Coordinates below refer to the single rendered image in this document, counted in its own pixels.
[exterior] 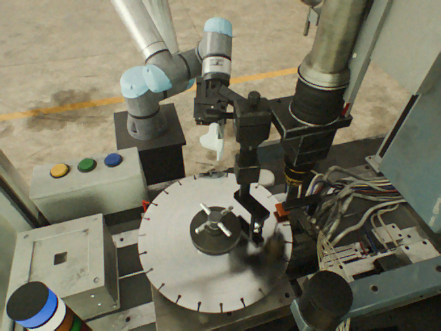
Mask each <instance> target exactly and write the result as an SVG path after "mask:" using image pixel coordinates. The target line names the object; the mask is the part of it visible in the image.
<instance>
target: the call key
mask: <svg viewBox="0 0 441 331"><path fill-rule="evenodd" d="M67 170H68V168H67V166H66V165H64V164H58V165H55V166H53V167H52V169H51V173H52V175H53V176H55V177H59V176H61V175H64V174H65V173H66V172H67Z"/></svg>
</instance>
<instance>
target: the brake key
mask: <svg viewBox="0 0 441 331"><path fill-rule="evenodd" d="M119 161H120V157H119V155H118V154H109V155H108V156H107V157H106V164H107V165H109V166H114V165H116V164H118V162H119Z"/></svg>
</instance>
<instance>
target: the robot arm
mask: <svg viewBox="0 0 441 331"><path fill-rule="evenodd" d="M110 2H111V4H112V5H113V6H114V9H115V11H116V12H117V15H118V16H119V17H120V19H121V21H122V23H123V25H124V26H125V28H126V30H127V32H128V33H129V36H130V38H131V39H132V41H133V42H134V44H135V46H136V48H137V50H138V52H139V54H140V55H141V57H142V58H143V61H144V63H145V64H146V66H134V67H132V68H130V69H128V70H126V71H125V73H124V74H123V75H122V77H121V79H120V84H121V93H122V95H123V98H124V100H125V104H126V106H127V110H128V120H127V129H128V132H129V134H130V135H131V136H133V137H135V138H136V139H138V140H145V141H146V140H151V139H156V138H157V137H158V136H160V135H162V134H163V133H164V132H165V131H166V130H167V128H168V123H167V118H166V117H165V116H164V114H163V112H162V110H161V108H160V106H159V102H161V101H163V100H164V99H168V98H169V97H172V96H174V95H177V94H179V93H183V92H185V91H186V90H188V89H190V88H191V87H192V86H193V85H194V83H195V80H196V84H197V85H196V97H194V118H195V121H196V125H205V126H209V132H208V133H206V134H204V135H202V136H201V137H200V139H199V141H200V143H201V145H202V146H203V147H206V148H210V149H213V150H214V151H217V161H220V160H221V158H222V156H223V155H224V128H225V125H226V119H221V120H204V119H203V118H202V115H201V113H202V111H203V109H204V108H215V110H221V111H223V112H227V106H228V104H229V105H231V106H234V101H235V100H238V99H245V97H243V96H241V95H239V94H238V93H236V92H235V91H233V90H231V89H229V88H228V87H229V85H230V75H231V74H232V39H233V35H232V24H231V22H230V21H227V20H226V19H225V18H222V17H213V18H210V19H209V20H207V21H206V23H205V25H204V31H203V39H202V40H201V41H200V43H199V44H198V46H197V47H196V48H194V49H191V50H189V51H186V52H181V51H180V50H179V46H178V42H177V36H176V32H175V30H174V25H173V19H172V16H171V9H170V6H169V0H110Z"/></svg>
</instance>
